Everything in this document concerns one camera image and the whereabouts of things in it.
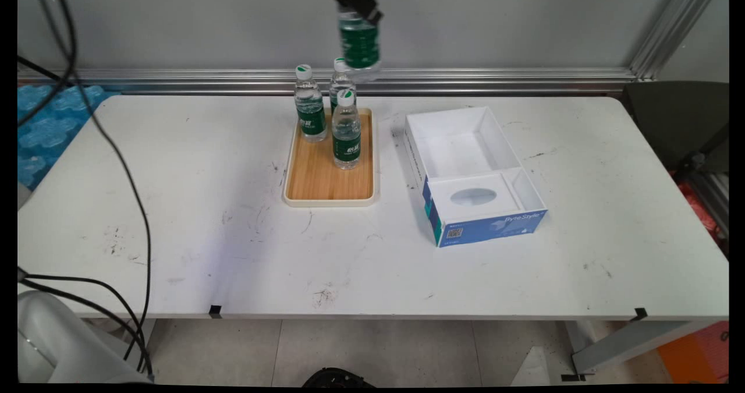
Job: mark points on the wooden tray with cream rim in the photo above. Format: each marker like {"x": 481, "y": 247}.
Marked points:
{"x": 326, "y": 174}

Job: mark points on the orange box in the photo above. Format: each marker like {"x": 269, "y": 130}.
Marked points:
{"x": 695, "y": 355}

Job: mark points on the aluminium frame rail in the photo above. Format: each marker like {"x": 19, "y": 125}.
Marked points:
{"x": 465, "y": 81}

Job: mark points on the green label water bottle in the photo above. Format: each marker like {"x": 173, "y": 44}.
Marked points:
{"x": 340, "y": 84}
{"x": 309, "y": 109}
{"x": 359, "y": 45}
{"x": 347, "y": 137}

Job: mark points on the red patterned object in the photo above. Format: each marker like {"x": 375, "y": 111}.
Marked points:
{"x": 701, "y": 209}

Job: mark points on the black round object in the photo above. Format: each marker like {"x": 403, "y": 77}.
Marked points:
{"x": 337, "y": 378}

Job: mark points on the Kinova robot arm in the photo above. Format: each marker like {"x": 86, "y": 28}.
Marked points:
{"x": 52, "y": 340}

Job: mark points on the black tape piece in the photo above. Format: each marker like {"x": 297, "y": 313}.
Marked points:
{"x": 640, "y": 313}
{"x": 215, "y": 310}

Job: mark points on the white and blue cardboard box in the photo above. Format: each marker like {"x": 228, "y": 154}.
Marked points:
{"x": 477, "y": 192}

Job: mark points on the white table leg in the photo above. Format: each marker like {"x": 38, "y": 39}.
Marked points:
{"x": 631, "y": 342}

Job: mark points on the aluminium frame post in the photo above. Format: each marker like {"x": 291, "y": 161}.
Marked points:
{"x": 669, "y": 29}

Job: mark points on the dark grey chair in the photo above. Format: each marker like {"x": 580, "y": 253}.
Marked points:
{"x": 678, "y": 122}

